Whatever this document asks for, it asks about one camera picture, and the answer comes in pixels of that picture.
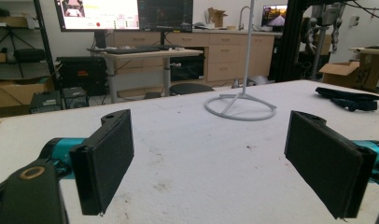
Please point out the black computer box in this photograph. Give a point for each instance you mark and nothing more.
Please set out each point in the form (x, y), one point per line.
(58, 99)

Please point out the wooden drawer cabinet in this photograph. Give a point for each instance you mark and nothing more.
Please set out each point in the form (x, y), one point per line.
(228, 53)

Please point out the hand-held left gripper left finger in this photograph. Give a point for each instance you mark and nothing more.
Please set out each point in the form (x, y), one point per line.
(99, 165)

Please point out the black round stool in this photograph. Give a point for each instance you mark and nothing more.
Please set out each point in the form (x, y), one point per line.
(190, 88)

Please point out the small monitor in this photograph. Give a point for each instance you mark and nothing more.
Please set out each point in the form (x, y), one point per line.
(274, 17)

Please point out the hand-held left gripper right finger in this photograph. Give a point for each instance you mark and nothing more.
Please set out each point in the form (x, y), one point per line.
(326, 161)

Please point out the silver faucet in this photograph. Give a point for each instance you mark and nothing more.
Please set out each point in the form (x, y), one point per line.
(243, 17)

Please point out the dark monitor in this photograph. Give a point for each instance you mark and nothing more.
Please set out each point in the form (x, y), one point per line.
(165, 15)

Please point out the black metal shelf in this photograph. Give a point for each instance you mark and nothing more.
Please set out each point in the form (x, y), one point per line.
(19, 43)

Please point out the open cardboard box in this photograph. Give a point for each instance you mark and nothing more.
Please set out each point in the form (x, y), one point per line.
(349, 73)

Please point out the black keyboard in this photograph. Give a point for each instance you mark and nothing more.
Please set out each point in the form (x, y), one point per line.
(128, 49)

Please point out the black case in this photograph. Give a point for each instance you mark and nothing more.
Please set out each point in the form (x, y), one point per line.
(81, 74)

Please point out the dark cloth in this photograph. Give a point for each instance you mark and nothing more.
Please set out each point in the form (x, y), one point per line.
(349, 98)

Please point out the white metal stand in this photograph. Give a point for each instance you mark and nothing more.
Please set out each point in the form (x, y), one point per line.
(244, 93)

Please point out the light wooden desk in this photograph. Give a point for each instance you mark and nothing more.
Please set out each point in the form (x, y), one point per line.
(147, 56)

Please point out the flat cardboard box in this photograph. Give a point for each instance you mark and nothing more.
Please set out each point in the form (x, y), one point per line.
(18, 93)

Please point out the black metal frame post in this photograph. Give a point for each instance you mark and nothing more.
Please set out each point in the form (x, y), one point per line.
(288, 40)

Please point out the large bright monitor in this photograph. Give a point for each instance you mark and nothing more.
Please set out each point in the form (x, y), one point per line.
(99, 14)

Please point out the small cardboard box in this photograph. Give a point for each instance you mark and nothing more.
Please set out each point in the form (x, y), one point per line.
(216, 17)

